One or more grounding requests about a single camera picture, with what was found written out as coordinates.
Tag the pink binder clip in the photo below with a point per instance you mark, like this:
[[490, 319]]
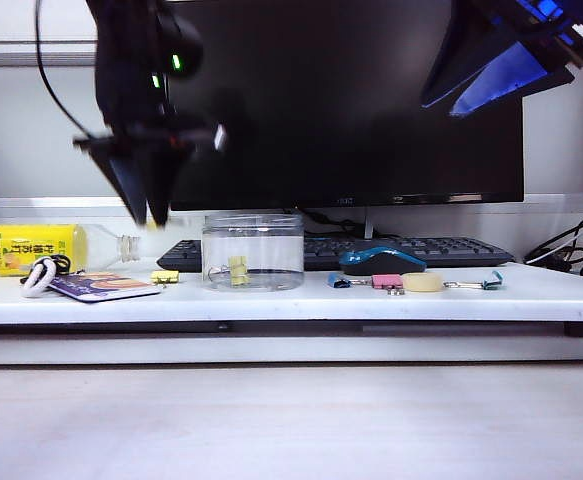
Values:
[[386, 282]]

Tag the black computer keyboard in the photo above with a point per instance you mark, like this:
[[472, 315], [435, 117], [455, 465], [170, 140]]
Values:
[[446, 250]]

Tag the beige tape roll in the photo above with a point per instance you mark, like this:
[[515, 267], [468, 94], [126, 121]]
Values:
[[421, 283]]

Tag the silver monitor stand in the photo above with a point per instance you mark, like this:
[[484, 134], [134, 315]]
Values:
[[369, 225]]

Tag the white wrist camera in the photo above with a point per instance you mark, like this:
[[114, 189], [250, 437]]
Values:
[[219, 137]]

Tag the blue and orange card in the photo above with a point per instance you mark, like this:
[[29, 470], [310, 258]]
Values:
[[106, 290]]

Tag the black computer monitor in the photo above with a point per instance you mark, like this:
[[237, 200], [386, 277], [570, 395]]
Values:
[[346, 150]]

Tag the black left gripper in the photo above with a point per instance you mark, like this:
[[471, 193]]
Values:
[[146, 141]]

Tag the teal binder clip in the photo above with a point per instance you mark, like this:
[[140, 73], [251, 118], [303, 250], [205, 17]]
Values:
[[495, 284]]

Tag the round transparent plastic jar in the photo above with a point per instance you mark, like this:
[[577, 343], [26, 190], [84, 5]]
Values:
[[271, 250]]

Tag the black and blue mouse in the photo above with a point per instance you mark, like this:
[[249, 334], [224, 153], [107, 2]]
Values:
[[381, 264]]

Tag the aluminium partition frame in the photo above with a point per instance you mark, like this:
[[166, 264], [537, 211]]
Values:
[[21, 55]]

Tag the black riser foot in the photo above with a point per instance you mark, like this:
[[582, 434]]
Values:
[[577, 331]]

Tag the white desk riser shelf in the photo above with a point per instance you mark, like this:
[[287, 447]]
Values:
[[321, 310]]

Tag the blue binder clip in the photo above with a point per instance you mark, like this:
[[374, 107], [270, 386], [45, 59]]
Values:
[[338, 282]]

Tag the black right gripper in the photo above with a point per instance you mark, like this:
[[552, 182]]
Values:
[[546, 35]]

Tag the plastic bottle yellow label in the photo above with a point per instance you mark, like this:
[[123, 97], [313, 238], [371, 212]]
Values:
[[36, 245]]

